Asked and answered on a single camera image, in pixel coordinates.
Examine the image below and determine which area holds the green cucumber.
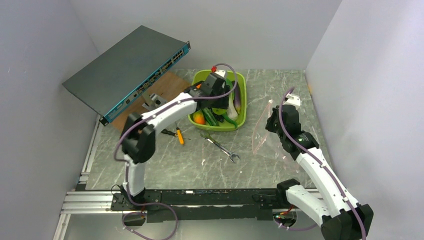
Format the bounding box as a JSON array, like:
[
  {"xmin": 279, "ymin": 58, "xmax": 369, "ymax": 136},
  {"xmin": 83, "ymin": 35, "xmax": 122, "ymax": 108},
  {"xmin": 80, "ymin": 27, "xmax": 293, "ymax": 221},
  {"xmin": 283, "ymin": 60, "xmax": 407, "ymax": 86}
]
[{"xmin": 201, "ymin": 108, "xmax": 219, "ymax": 127}]

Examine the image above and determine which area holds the orange green mango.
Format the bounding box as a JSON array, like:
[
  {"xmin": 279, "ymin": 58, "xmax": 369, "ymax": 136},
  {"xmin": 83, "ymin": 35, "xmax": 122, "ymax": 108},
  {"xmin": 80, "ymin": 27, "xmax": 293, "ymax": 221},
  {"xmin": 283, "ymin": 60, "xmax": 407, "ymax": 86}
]
[{"xmin": 192, "ymin": 110, "xmax": 206, "ymax": 125}]

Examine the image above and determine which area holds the clear zip top bag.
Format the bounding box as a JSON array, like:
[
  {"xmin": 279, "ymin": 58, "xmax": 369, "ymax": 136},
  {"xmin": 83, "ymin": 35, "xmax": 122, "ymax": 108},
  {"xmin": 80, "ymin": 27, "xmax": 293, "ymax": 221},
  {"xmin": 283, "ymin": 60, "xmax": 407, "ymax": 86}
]
[{"xmin": 251, "ymin": 99, "xmax": 302, "ymax": 174}]

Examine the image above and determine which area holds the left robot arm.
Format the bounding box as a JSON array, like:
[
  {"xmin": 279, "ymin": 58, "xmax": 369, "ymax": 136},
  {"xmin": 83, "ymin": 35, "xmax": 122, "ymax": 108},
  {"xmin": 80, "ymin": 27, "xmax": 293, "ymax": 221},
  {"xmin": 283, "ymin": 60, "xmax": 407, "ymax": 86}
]
[{"xmin": 118, "ymin": 70, "xmax": 230, "ymax": 210}]

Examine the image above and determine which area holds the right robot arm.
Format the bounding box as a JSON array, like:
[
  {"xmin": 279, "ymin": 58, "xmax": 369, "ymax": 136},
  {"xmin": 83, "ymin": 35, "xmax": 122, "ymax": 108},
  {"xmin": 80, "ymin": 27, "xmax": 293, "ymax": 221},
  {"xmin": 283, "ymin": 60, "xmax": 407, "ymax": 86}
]
[{"xmin": 265, "ymin": 104, "xmax": 374, "ymax": 240}]

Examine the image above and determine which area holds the green plastic basin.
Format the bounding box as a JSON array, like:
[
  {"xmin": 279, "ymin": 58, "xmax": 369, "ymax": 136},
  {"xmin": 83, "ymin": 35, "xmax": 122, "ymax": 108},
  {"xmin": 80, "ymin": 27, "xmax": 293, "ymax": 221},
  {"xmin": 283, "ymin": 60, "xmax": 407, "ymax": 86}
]
[{"xmin": 188, "ymin": 69, "xmax": 247, "ymax": 132}]

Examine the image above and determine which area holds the purple eggplant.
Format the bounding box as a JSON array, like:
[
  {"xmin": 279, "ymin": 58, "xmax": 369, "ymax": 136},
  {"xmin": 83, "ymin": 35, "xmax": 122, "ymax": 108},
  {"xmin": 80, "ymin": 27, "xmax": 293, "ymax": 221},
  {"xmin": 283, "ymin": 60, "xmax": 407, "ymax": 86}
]
[{"xmin": 232, "ymin": 81, "xmax": 242, "ymax": 114}]

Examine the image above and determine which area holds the bok choy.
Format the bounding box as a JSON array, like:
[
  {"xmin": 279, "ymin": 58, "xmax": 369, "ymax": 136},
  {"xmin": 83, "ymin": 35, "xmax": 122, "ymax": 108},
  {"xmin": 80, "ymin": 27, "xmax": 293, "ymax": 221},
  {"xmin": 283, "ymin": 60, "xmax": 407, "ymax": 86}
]
[{"xmin": 226, "ymin": 92, "xmax": 239, "ymax": 120}]

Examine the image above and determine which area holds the black grape bunch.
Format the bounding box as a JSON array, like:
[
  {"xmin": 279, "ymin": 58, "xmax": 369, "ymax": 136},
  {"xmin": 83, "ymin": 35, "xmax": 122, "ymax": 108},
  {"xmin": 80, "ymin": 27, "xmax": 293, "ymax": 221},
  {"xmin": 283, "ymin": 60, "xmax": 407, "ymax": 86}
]
[{"xmin": 213, "ymin": 112, "xmax": 225, "ymax": 123}]

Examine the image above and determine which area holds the wooden board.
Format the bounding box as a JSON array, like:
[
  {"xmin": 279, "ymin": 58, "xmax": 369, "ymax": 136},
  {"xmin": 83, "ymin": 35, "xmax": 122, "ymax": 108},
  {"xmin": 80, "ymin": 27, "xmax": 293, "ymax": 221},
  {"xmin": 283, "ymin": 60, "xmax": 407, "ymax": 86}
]
[{"xmin": 111, "ymin": 69, "xmax": 194, "ymax": 131}]

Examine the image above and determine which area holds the silver wrench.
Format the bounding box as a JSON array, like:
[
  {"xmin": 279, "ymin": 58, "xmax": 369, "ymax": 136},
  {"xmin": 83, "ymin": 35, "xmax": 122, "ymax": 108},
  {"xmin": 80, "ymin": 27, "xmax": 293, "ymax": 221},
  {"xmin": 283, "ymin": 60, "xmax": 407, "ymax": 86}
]
[{"xmin": 200, "ymin": 132, "xmax": 241, "ymax": 163}]

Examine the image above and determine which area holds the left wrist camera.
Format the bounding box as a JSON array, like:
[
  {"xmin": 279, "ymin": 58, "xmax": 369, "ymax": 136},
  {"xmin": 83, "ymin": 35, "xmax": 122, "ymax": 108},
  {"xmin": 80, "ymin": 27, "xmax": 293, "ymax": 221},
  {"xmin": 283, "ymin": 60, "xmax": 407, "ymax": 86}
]
[{"xmin": 214, "ymin": 69, "xmax": 233, "ymax": 88}]

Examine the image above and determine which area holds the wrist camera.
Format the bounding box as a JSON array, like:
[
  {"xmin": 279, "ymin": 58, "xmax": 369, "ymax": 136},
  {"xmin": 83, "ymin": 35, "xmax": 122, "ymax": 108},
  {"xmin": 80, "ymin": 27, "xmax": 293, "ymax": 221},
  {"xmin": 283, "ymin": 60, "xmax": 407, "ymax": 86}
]
[
  {"xmin": 283, "ymin": 93, "xmax": 301, "ymax": 109},
  {"xmin": 214, "ymin": 69, "xmax": 233, "ymax": 88}
]

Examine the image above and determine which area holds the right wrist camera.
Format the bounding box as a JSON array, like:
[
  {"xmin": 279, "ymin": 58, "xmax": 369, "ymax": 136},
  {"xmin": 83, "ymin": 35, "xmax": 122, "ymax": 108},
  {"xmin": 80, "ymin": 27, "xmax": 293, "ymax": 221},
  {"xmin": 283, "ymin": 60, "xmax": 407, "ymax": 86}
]
[{"xmin": 283, "ymin": 93, "xmax": 301, "ymax": 109}]

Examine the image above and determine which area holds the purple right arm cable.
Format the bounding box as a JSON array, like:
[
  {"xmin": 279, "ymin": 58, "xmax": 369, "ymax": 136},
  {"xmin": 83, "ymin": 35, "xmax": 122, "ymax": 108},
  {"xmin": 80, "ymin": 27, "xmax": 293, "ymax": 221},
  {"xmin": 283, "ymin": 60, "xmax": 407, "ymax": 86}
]
[{"xmin": 278, "ymin": 87, "xmax": 368, "ymax": 240}]

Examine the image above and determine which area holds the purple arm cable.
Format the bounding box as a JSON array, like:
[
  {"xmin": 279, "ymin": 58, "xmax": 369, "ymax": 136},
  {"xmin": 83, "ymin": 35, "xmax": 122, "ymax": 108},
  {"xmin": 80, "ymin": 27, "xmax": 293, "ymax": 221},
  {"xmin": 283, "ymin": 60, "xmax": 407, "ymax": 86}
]
[
  {"xmin": 113, "ymin": 62, "xmax": 239, "ymax": 240},
  {"xmin": 278, "ymin": 87, "xmax": 368, "ymax": 240}
]

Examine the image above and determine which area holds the yellow handled screwdriver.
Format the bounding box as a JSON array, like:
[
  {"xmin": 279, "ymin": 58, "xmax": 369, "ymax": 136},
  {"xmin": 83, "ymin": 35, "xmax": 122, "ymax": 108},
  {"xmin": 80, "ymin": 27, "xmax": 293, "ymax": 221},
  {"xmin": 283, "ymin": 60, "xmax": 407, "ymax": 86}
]
[{"xmin": 161, "ymin": 127, "xmax": 190, "ymax": 145}]

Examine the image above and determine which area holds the metal stand bracket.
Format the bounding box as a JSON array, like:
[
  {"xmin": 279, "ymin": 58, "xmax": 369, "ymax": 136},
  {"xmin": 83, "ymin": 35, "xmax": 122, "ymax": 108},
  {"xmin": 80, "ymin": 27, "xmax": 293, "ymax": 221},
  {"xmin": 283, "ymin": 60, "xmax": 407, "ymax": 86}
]
[{"xmin": 141, "ymin": 91, "xmax": 168, "ymax": 114}]

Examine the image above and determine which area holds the grey network switch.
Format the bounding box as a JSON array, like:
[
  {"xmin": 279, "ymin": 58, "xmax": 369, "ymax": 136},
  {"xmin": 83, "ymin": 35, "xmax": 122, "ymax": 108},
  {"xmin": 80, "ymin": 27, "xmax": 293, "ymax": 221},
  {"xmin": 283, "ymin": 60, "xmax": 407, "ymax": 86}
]
[{"xmin": 62, "ymin": 25, "xmax": 191, "ymax": 126}]

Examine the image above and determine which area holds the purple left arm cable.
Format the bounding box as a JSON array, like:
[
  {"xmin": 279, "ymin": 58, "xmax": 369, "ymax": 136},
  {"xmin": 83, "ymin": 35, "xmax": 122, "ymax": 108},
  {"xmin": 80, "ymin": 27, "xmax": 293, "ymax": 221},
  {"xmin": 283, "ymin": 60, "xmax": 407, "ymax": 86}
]
[{"xmin": 113, "ymin": 62, "xmax": 239, "ymax": 240}]

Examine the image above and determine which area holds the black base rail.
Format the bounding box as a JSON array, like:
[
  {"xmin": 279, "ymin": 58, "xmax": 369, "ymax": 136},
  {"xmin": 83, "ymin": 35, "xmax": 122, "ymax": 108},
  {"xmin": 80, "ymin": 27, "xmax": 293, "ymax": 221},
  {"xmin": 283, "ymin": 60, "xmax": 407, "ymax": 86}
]
[{"xmin": 110, "ymin": 188, "xmax": 293, "ymax": 223}]

